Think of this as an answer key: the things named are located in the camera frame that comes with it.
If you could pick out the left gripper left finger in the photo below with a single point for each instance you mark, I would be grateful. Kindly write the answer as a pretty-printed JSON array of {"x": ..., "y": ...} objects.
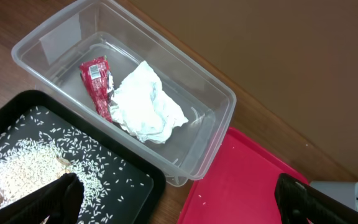
[{"x": 59, "y": 202}]

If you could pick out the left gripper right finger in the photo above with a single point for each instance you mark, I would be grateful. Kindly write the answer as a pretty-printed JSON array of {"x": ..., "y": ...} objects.
[{"x": 298, "y": 203}]

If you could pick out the rice and food scraps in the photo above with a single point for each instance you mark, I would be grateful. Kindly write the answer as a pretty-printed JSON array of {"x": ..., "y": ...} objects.
[{"x": 39, "y": 147}]

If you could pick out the grey dishwasher rack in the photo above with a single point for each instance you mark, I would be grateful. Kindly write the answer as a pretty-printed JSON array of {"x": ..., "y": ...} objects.
[{"x": 344, "y": 192}]

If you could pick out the black food waste tray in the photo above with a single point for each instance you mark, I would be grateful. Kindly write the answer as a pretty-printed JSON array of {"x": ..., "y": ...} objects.
[{"x": 27, "y": 99}]

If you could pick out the clear plastic waste bin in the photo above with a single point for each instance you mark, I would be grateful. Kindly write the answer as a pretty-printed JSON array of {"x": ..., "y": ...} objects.
[{"x": 85, "y": 30}]

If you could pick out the red serving tray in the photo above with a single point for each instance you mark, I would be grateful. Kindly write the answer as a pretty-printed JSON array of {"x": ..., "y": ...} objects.
[{"x": 239, "y": 185}]

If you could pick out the crumpled white napkin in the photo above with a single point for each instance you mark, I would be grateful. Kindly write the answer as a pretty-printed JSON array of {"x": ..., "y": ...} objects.
[{"x": 143, "y": 109}]

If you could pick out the red sauce packet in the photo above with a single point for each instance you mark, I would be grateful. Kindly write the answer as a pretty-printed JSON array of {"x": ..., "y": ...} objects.
[{"x": 95, "y": 74}]

